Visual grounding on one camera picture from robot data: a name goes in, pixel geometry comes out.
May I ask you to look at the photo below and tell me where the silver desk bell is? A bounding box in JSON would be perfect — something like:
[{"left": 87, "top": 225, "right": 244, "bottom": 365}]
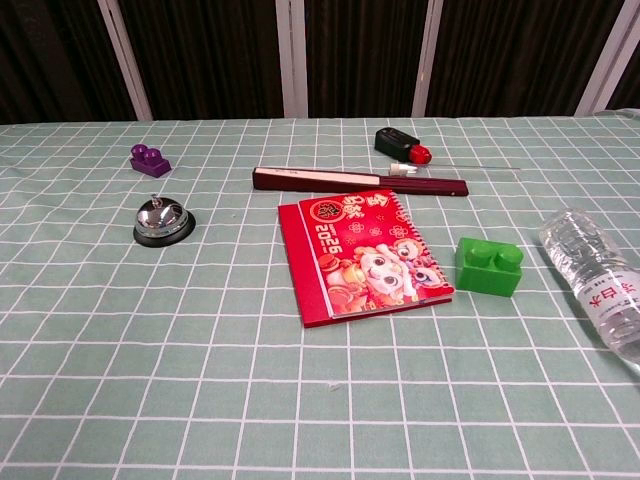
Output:
[{"left": 132, "top": 195, "right": 196, "bottom": 249}]

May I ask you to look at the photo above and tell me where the green toy building brick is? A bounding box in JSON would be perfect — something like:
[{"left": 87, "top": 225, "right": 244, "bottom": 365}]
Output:
[{"left": 453, "top": 236, "right": 525, "bottom": 299}]

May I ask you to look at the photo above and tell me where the green white checked tablecloth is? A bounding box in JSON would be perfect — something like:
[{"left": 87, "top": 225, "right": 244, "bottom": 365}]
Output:
[{"left": 0, "top": 107, "right": 640, "bottom": 480}]

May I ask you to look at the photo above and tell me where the dark red folded hand fan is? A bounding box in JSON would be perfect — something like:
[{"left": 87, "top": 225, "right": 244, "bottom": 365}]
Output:
[{"left": 251, "top": 166, "right": 469, "bottom": 197}]

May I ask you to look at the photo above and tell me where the clear plastic water bottle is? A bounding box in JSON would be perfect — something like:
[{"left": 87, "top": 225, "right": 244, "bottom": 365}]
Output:
[{"left": 538, "top": 208, "right": 640, "bottom": 376}]

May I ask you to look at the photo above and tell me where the white partition frame post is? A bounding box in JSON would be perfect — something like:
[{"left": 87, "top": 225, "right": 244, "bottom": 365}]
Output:
[
  {"left": 574, "top": 0, "right": 640, "bottom": 116},
  {"left": 411, "top": 0, "right": 446, "bottom": 118},
  {"left": 275, "top": 0, "right": 309, "bottom": 120},
  {"left": 97, "top": 0, "right": 154, "bottom": 122}
]

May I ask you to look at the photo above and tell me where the black and red lighter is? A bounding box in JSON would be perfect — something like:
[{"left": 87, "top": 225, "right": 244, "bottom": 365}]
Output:
[{"left": 374, "top": 127, "right": 433, "bottom": 165}]

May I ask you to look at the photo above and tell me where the purple toy building brick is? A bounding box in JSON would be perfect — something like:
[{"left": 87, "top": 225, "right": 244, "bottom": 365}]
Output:
[{"left": 129, "top": 143, "right": 173, "bottom": 179}]

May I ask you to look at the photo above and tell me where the red 2026 desk calendar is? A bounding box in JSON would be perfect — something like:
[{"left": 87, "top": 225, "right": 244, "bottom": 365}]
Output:
[{"left": 277, "top": 189, "right": 457, "bottom": 330}]

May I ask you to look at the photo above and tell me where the clear glass rod white cap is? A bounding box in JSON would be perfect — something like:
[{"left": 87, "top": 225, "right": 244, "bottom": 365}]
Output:
[{"left": 389, "top": 162, "right": 522, "bottom": 177}]

